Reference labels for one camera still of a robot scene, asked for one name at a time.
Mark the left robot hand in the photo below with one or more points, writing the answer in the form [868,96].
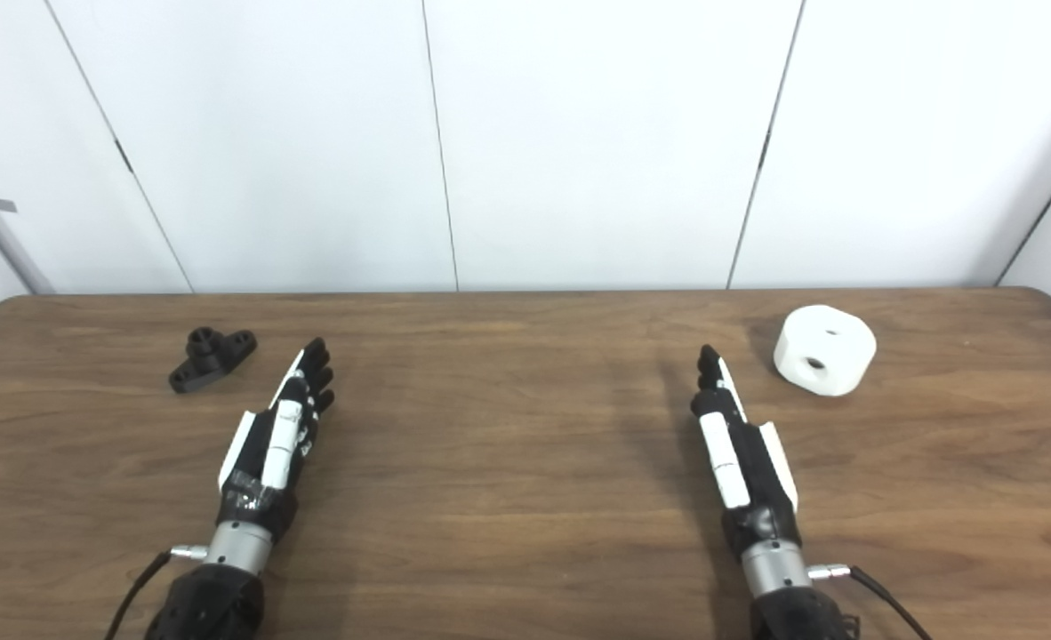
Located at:
[263,462]

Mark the round white piece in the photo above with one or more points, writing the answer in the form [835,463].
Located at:
[823,351]

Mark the grey wall corner post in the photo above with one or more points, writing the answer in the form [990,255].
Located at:
[5,231]

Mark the small grey wall label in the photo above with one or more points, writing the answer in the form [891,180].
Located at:
[4,205]

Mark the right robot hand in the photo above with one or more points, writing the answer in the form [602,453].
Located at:
[752,480]

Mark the black holder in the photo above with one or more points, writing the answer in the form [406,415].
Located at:
[210,360]

